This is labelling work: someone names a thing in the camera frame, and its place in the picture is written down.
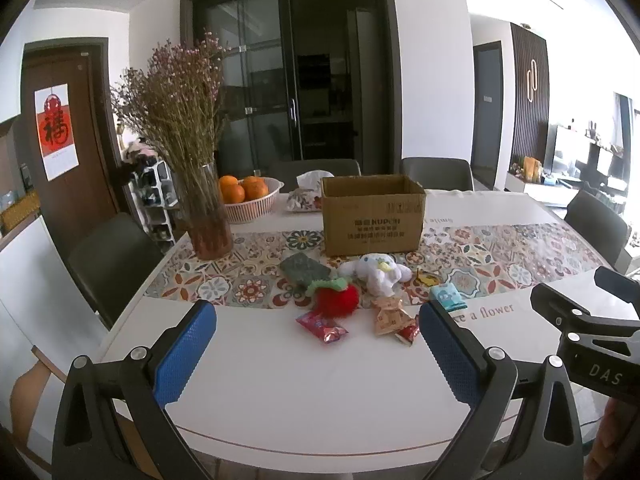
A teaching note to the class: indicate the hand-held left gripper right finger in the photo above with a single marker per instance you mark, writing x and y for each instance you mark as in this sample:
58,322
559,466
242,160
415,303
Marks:
450,355

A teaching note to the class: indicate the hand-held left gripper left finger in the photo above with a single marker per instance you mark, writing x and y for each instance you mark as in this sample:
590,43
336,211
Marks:
185,355

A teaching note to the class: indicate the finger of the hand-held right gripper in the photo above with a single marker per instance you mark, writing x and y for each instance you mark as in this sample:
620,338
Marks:
617,284
555,302

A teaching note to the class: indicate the small red packet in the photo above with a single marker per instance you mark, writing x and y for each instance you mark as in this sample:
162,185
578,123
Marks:
409,334

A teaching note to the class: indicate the white plush toy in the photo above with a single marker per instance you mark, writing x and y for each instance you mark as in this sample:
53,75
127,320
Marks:
372,275

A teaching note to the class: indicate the red snack packet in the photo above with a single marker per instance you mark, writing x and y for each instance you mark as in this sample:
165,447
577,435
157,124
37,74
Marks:
320,329

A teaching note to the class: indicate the brown cardboard box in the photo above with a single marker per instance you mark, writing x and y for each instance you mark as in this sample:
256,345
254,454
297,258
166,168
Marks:
370,225

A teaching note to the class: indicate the person's right hand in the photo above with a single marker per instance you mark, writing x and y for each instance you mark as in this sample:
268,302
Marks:
617,440

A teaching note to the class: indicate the teal packet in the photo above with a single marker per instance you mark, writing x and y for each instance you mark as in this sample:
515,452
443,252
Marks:
447,297

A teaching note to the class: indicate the beige snack packet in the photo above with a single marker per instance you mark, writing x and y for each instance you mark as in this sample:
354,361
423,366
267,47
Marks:
392,324

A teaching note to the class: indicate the grey dining chair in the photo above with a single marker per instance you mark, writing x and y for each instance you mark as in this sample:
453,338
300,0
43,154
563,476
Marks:
280,172
435,172
115,265
597,220

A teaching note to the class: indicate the patterned table runner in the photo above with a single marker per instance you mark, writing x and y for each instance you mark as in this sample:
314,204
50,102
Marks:
240,270

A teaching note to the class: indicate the white tv cabinet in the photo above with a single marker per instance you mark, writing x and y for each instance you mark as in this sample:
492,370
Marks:
530,189

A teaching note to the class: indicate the red strawberry plush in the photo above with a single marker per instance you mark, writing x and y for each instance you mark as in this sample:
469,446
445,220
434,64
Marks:
337,300

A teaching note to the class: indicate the orange gift bag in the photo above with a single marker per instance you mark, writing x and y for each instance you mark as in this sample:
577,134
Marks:
532,169

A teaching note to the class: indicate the flat television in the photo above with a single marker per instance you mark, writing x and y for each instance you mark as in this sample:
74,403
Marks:
562,147

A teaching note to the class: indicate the white fruit basket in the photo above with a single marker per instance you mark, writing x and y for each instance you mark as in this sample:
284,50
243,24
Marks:
250,212

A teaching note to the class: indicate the white shoe rack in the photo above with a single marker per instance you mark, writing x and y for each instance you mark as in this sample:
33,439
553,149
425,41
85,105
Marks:
160,200

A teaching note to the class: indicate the tan chair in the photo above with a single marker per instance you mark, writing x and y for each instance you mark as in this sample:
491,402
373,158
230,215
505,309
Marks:
30,395

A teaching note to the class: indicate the pile of oranges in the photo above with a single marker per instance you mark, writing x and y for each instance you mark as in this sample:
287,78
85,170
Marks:
255,187

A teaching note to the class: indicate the floral tissue pack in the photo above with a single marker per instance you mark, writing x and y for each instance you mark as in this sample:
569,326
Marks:
302,202

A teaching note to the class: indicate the dark interior door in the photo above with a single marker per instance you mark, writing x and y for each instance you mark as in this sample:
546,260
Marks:
487,120

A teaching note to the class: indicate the brown wooden door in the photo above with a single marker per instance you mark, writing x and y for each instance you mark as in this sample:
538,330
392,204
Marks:
90,160

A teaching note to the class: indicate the woven basket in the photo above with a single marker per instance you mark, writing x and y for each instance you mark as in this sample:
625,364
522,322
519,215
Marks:
20,212

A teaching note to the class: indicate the dried flower bouquet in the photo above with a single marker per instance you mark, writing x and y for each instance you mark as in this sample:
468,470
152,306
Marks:
175,105

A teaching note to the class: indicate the dark glass sliding door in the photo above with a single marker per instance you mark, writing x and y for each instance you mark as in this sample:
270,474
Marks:
260,85

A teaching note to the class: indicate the red and white wall poster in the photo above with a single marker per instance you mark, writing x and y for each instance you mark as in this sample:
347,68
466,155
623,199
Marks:
56,130

